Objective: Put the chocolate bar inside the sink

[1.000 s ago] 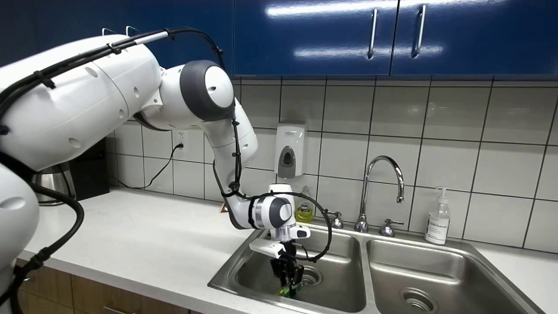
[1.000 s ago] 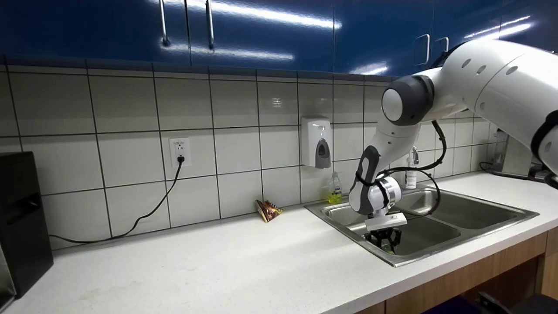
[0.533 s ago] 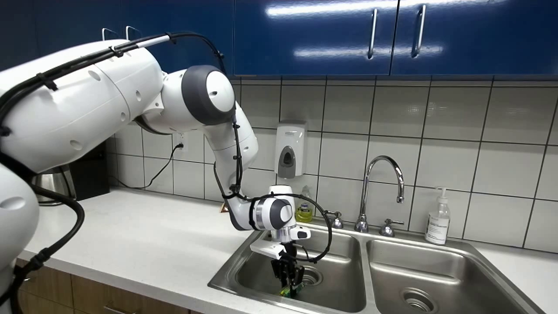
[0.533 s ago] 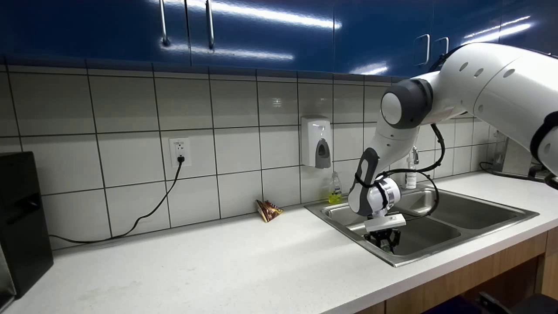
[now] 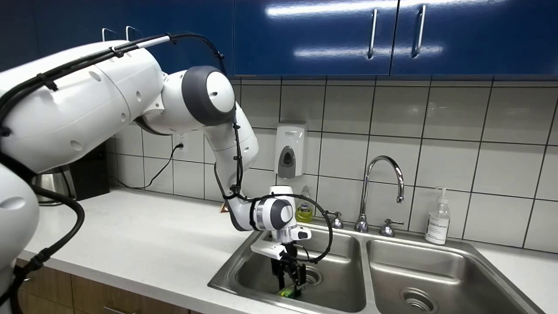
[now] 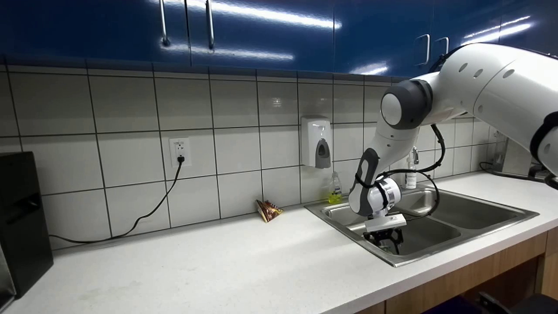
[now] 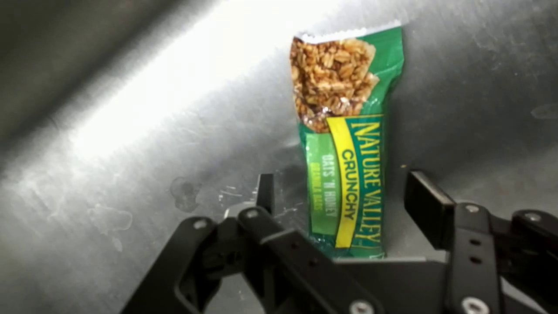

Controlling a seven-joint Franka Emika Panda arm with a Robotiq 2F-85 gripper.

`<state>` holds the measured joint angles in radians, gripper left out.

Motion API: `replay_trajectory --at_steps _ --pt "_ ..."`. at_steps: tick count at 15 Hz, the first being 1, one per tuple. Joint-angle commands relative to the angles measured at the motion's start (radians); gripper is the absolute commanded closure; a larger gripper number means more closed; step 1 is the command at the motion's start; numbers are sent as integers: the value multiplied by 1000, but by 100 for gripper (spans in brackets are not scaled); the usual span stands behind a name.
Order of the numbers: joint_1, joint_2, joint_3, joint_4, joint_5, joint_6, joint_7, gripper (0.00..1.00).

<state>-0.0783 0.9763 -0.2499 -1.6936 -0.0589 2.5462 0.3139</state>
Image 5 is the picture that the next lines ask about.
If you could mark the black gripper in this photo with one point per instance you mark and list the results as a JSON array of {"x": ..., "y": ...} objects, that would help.
[{"x": 290, "y": 264}]

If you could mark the green granola bar wrapper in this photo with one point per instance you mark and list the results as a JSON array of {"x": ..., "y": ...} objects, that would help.
[{"x": 289, "y": 293}]

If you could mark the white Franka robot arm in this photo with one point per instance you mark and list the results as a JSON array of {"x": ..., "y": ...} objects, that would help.
[{"x": 88, "y": 110}]

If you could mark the stainless steel double sink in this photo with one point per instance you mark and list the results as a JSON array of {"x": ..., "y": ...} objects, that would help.
[{"x": 343, "y": 273}]

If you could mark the chrome gooseneck faucet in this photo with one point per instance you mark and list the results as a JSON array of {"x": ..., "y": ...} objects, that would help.
[{"x": 362, "y": 222}]

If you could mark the clear pump soap bottle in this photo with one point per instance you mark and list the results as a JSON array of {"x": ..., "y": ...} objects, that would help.
[{"x": 437, "y": 227}]

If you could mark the wooden base cabinet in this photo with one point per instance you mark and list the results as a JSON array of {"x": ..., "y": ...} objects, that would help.
[{"x": 88, "y": 297}]

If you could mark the black coffee maker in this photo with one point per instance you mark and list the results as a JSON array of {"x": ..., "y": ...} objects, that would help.
[{"x": 93, "y": 175}]

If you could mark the blue cabinet door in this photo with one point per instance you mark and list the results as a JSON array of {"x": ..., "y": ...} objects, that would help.
[
  {"x": 315, "y": 35},
  {"x": 46, "y": 23},
  {"x": 193, "y": 18},
  {"x": 494, "y": 35}
]

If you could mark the steel coffee carafe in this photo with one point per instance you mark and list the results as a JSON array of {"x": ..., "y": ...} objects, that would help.
[{"x": 55, "y": 184}]

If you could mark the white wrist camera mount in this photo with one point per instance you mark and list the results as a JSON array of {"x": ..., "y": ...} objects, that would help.
[{"x": 268, "y": 248}]

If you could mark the white wall soap dispenser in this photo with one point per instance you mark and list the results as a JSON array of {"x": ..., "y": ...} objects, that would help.
[{"x": 290, "y": 149}]

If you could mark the white wall outlet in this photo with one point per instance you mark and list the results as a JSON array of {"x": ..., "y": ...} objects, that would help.
[{"x": 186, "y": 142}]

